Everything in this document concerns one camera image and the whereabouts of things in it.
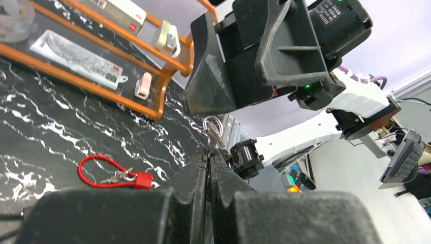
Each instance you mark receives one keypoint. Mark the clear tape roll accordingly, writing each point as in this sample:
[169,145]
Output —
[16,20]

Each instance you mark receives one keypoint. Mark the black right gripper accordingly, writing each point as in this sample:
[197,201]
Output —
[266,44]

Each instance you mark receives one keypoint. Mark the white red staple box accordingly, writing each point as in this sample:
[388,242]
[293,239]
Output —
[124,13]

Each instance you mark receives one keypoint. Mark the packaged blister card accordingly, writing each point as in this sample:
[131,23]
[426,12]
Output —
[78,59]

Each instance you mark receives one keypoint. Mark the black keyboard device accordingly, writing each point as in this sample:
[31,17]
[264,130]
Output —
[403,165]

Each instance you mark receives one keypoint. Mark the small pink white eraser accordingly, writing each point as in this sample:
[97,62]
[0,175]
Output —
[143,85]

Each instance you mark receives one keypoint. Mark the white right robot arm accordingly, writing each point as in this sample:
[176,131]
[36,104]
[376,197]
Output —
[348,108]

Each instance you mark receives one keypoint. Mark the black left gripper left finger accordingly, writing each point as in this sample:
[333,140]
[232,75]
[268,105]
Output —
[171,213]

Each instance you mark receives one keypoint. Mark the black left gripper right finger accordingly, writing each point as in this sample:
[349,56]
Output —
[240,214]

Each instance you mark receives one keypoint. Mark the red cable padlock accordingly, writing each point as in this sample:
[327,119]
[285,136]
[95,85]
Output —
[143,180]

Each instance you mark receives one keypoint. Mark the silver brass-lock keys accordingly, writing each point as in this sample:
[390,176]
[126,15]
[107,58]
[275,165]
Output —
[214,130]

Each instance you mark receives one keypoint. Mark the orange wooden shelf rack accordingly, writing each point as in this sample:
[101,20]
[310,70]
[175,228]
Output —
[89,29]

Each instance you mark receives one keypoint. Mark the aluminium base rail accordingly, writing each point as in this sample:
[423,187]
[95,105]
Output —
[414,86]

